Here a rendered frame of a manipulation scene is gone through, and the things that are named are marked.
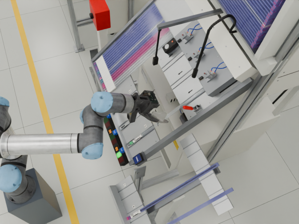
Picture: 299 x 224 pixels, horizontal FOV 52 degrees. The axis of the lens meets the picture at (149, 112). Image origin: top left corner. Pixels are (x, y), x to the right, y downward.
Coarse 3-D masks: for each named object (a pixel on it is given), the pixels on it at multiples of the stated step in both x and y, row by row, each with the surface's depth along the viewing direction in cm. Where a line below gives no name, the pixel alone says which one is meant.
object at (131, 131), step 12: (108, 48) 176; (96, 60) 181; (120, 84) 167; (132, 84) 161; (120, 120) 163; (144, 120) 153; (132, 132) 157; (156, 132) 148; (132, 144) 155; (144, 144) 151; (132, 156) 155
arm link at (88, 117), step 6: (84, 108) 119; (90, 108) 114; (84, 114) 117; (90, 114) 114; (96, 114) 113; (84, 120) 115; (90, 120) 113; (96, 120) 113; (102, 120) 116; (84, 126) 114; (102, 126) 115
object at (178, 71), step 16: (160, 0) 157; (176, 0) 151; (176, 16) 149; (176, 32) 148; (160, 48) 153; (160, 64) 152; (176, 64) 146; (176, 80) 145; (192, 80) 139; (176, 96) 143; (208, 96) 133; (192, 112) 137
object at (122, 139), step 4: (92, 64) 180; (96, 72) 177; (96, 76) 176; (100, 84) 173; (112, 116) 164; (116, 120) 164; (116, 124) 162; (116, 128) 161; (120, 128) 162; (120, 132) 160; (120, 136) 159; (124, 140) 159; (124, 144) 157; (124, 148) 156; (128, 152) 155; (128, 156) 154
